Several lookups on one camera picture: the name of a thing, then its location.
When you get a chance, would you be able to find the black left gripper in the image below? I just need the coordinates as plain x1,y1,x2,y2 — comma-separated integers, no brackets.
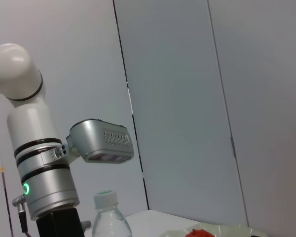
35,206,86,237

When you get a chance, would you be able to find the red-orange orange fruit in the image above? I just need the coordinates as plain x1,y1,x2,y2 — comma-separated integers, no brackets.
184,229,216,237

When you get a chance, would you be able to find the clear water bottle green label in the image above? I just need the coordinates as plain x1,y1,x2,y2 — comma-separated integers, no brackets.
91,189,134,237

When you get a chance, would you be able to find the green glass fruit plate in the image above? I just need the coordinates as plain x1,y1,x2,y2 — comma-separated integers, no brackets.
159,221,271,237

